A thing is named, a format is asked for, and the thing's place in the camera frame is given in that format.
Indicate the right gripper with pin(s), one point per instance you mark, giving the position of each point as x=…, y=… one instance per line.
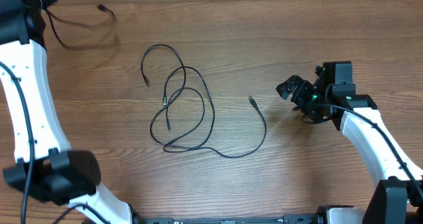
x=303, y=86

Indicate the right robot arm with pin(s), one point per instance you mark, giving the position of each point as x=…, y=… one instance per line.
x=398, y=180

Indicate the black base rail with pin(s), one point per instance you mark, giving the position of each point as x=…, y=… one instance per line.
x=231, y=220

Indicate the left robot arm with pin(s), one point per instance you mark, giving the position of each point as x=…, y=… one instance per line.
x=46, y=167

